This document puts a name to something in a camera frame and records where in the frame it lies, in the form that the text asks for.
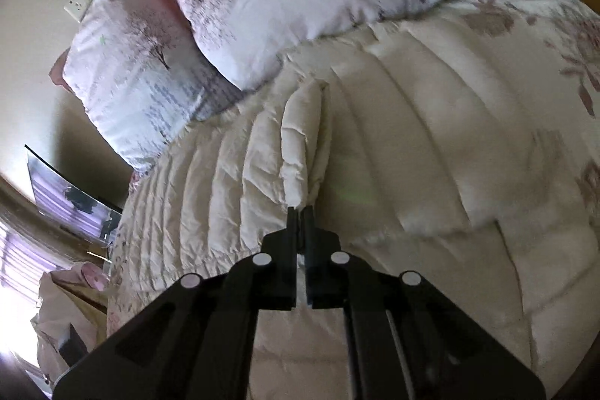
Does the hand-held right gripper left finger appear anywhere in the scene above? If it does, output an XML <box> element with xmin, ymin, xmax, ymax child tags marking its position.
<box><xmin>52</xmin><ymin>207</ymin><xmax>301</xmax><ymax>400</ymax></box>

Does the purple curtain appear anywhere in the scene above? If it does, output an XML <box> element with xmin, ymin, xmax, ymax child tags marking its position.
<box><xmin>0</xmin><ymin>219</ymin><xmax>48</xmax><ymax>302</ymax></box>

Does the flat screen television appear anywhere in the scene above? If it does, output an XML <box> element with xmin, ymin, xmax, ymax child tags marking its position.
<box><xmin>24</xmin><ymin>144</ymin><xmax>123</xmax><ymax>246</ymax></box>

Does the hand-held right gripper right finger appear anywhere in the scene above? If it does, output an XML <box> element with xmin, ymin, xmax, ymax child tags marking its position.
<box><xmin>301</xmin><ymin>206</ymin><xmax>547</xmax><ymax>400</ymax></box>

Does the pink cloth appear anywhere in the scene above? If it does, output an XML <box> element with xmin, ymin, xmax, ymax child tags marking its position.
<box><xmin>30</xmin><ymin>262</ymin><xmax>111</xmax><ymax>382</ymax></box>

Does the floral bed sheet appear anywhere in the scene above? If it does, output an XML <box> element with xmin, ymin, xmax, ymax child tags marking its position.
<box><xmin>105</xmin><ymin>0</ymin><xmax>600</xmax><ymax>400</ymax></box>

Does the cream quilted duvet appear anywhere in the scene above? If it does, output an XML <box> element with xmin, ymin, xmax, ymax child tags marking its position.
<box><xmin>110</xmin><ymin>19</ymin><xmax>530</xmax><ymax>400</ymax></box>

